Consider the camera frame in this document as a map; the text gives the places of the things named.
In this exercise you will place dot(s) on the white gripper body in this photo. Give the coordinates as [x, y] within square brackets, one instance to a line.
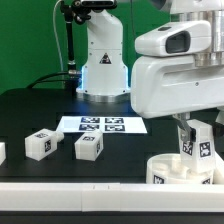
[168, 86]

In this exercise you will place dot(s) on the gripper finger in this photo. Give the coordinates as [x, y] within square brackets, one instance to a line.
[187, 134]
[220, 116]

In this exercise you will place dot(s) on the white round stool seat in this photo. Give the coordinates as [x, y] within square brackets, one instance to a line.
[168, 169]

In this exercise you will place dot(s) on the paper sheet with tags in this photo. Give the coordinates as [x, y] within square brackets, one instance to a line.
[75, 124]

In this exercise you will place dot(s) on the white part at left edge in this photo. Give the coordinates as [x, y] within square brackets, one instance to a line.
[2, 152]

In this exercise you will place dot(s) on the white L-shaped fence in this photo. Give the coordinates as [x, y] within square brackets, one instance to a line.
[86, 197]

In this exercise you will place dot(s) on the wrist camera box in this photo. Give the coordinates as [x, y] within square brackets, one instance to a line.
[175, 38]

